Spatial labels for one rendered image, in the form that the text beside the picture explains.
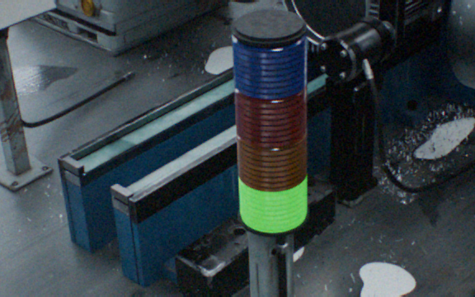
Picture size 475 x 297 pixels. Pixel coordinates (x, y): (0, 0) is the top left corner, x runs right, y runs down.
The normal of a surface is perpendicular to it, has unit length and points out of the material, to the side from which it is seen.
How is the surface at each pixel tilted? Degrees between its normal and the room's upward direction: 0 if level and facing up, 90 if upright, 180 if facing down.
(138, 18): 90
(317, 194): 0
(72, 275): 0
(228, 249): 0
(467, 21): 84
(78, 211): 90
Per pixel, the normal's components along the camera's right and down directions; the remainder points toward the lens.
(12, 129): 0.72, 0.34
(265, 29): -0.04, -0.84
